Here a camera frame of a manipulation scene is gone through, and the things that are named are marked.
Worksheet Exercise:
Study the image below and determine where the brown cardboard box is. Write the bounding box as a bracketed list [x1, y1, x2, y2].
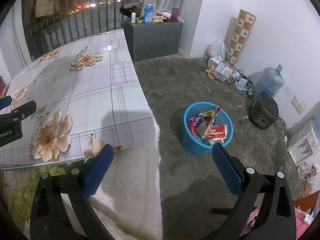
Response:
[292, 190, 320, 214]

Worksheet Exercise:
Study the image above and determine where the black box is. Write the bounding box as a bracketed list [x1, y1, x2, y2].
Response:
[119, 5, 145, 17]

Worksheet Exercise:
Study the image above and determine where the white plastic bag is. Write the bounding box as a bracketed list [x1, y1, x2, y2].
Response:
[205, 39, 227, 60]

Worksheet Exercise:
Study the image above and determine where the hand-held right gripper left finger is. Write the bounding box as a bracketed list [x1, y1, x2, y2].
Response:
[29, 144, 118, 240]

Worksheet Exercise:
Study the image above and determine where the black rice cooker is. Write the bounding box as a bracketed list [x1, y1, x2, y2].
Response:
[249, 91, 279, 130]

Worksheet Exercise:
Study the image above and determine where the magenta patterned cloth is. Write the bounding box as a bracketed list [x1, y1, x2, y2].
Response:
[0, 76, 10, 98]

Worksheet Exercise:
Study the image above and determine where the pile of snack packets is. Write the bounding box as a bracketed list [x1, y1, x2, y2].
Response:
[296, 164, 318, 181]

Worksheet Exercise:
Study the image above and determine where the crumpled white packaging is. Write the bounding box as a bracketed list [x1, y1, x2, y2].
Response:
[234, 70, 254, 92]

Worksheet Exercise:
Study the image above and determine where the metal balcony railing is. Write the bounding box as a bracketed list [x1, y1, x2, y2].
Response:
[22, 0, 148, 58]

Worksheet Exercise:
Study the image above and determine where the white green plush blanket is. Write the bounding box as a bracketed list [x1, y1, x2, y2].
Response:
[0, 122, 165, 240]

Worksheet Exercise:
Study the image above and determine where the pink clothing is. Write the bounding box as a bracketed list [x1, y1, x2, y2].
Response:
[246, 200, 313, 233]

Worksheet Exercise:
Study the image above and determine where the grey cabinet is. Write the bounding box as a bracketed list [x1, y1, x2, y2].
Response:
[122, 20, 184, 63]

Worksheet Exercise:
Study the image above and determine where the purple snack bag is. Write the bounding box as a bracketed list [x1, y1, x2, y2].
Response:
[187, 115, 203, 125]

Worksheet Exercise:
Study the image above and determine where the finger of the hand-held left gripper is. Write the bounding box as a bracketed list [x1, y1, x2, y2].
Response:
[0, 95, 12, 111]
[0, 100, 37, 125]

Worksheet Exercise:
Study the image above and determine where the blue plastic basket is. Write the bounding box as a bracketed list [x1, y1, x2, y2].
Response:
[182, 102, 233, 155]

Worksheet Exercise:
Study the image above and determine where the white cardboard box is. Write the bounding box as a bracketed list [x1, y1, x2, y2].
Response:
[287, 126, 320, 166]

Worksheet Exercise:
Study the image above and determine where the blue water jug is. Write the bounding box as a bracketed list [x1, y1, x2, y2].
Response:
[252, 64, 285, 98]

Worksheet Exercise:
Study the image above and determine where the printed paper carton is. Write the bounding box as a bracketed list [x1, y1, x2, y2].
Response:
[206, 57, 237, 82]

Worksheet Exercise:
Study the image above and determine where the blue detergent bottle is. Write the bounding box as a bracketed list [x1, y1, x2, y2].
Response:
[143, 4, 156, 24]

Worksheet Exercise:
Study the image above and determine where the tall patterned cardboard box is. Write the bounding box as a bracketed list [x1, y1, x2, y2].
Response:
[225, 9, 257, 67]

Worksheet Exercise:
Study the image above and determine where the red white snack bag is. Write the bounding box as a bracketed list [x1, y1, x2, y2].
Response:
[204, 124, 228, 141]

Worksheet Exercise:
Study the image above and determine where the power cable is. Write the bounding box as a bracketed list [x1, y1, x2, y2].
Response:
[274, 117, 291, 143]

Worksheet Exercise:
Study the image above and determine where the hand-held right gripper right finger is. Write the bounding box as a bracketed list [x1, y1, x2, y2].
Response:
[201, 142, 298, 240]

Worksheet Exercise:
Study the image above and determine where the wall socket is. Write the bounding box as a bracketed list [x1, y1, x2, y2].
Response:
[291, 96, 305, 113]

